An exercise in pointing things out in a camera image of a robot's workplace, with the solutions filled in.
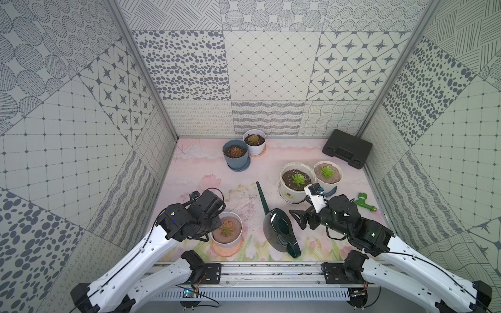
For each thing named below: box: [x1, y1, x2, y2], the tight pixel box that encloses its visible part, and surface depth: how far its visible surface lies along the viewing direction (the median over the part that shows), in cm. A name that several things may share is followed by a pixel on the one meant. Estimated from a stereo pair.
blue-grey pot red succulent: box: [222, 139, 252, 173], surface depth 106 cm
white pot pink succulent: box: [210, 211, 244, 257], surface depth 77 cm
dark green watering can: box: [256, 181, 302, 259], surface depth 75 cm
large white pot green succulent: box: [277, 161, 316, 205], surface depth 92 cm
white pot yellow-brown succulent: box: [242, 129, 267, 156], surface depth 109 cm
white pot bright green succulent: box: [313, 160, 344, 192], surface depth 93 cm
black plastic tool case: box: [322, 129, 374, 170], surface depth 112 cm
